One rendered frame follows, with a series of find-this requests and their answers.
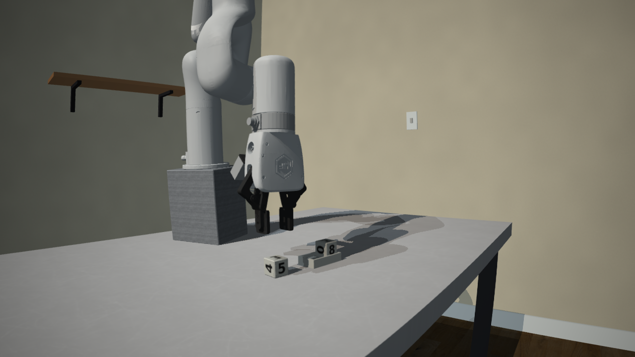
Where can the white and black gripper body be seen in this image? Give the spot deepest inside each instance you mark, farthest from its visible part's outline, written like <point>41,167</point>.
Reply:
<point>276,159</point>

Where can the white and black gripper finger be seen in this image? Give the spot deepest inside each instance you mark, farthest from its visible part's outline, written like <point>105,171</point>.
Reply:
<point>286,211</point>
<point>258,201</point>

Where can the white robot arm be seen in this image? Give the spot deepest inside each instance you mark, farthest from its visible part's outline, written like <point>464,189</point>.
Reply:
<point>218,69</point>

